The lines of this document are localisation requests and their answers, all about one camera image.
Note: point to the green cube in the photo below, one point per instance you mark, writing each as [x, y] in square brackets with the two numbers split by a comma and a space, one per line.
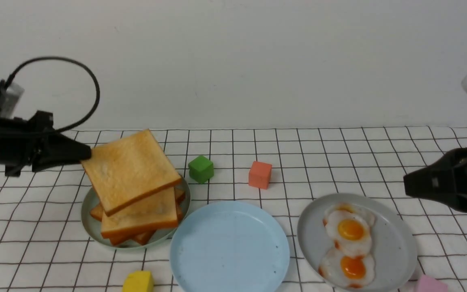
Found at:
[201, 169]

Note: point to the grey plate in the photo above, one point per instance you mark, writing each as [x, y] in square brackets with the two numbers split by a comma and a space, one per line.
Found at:
[394, 247]

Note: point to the orange cube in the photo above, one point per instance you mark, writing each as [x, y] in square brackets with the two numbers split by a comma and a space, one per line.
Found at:
[259, 175]

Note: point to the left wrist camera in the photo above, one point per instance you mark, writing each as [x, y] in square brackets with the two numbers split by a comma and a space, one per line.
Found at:
[9, 97]

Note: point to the toast slice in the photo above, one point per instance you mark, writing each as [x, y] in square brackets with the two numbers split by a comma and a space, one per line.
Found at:
[141, 239]
[97, 211]
[128, 170]
[155, 212]

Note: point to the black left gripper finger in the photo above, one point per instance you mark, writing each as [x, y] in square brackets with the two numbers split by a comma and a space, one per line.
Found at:
[57, 150]

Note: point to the light blue plate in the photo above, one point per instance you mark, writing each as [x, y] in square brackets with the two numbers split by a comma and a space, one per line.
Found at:
[229, 246]

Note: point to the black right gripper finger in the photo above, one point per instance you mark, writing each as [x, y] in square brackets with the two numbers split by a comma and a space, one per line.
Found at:
[444, 181]

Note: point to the yellow cube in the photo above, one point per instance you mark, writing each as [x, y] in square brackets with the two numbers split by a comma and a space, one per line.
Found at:
[139, 281]

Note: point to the pink cube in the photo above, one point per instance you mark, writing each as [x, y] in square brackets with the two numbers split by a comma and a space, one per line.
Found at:
[429, 284]

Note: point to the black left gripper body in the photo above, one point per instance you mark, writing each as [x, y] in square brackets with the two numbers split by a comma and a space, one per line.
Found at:
[23, 143]

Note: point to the green plate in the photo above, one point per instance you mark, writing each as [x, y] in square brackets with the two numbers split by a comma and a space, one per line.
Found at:
[92, 227]

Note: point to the white grid tablecloth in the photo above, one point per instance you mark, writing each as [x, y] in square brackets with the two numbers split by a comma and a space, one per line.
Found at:
[44, 247]

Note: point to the fried egg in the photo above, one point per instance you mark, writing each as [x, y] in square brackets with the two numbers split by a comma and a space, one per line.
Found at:
[349, 232]
[363, 212]
[346, 272]

